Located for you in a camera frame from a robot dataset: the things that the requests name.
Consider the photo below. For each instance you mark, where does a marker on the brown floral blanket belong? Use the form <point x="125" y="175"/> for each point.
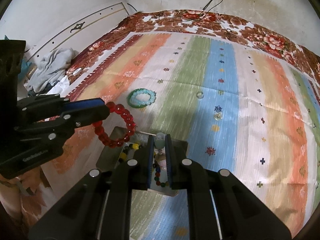
<point x="226" y="28"/>

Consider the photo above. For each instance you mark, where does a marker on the striped colourful cloth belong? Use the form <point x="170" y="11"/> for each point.
<point x="236" y="107"/>

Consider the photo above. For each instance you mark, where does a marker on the grey crumpled clothes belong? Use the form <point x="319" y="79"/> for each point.
<point x="50" y="69"/>

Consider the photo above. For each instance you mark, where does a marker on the green jade bangle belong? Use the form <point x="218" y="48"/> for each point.
<point x="141" y="97"/>

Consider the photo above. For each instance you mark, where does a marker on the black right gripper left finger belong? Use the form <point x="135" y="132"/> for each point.
<point x="113" y="193"/>

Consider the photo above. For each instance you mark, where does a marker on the white headboard panel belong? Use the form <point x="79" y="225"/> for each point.
<point x="82" y="30"/>

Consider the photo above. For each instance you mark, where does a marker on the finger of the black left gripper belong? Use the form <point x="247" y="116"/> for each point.
<point x="83" y="104"/>
<point x="77" y="116"/>

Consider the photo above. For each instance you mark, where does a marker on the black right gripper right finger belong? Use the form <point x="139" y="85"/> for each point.
<point x="209" y="210"/>

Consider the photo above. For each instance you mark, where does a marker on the metal tin box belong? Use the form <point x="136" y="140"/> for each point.
<point x="111" y="157"/>

